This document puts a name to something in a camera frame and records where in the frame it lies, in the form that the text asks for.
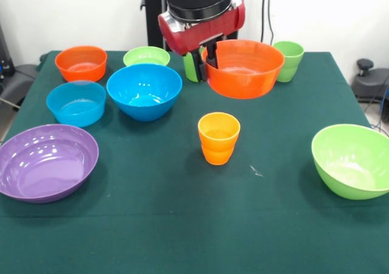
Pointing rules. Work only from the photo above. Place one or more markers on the green stepped cup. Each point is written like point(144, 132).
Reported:
point(291, 61)

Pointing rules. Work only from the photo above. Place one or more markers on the black device with blue light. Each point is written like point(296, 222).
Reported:
point(6, 61)

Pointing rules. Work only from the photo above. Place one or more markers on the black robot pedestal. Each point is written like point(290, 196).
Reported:
point(152, 19)

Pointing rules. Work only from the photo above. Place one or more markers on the small light green bowl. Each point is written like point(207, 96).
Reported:
point(146, 56)

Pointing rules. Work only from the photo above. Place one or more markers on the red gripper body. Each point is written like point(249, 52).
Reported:
point(206, 31)

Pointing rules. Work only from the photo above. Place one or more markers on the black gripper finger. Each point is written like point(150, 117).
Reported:
point(200, 66)
point(212, 56)

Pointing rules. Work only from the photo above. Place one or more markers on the orange-yellow stepped cup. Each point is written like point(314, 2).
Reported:
point(218, 152)

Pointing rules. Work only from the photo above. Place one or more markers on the purple bowl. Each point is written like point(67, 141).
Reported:
point(45, 170)

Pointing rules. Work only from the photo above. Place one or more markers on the dark green tablecloth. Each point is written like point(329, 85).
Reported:
point(194, 210)

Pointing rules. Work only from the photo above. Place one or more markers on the small blue bowl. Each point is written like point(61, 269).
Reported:
point(76, 113)

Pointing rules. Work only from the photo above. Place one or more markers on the grey stand base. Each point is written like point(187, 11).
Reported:
point(18, 79)
point(370, 85)

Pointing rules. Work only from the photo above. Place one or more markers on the large green bowl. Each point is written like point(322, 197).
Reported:
point(349, 170)

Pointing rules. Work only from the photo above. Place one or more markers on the orange bowl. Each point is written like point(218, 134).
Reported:
point(243, 85)
point(80, 70)

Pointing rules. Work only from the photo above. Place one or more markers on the large blue bowl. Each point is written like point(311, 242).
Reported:
point(144, 104)

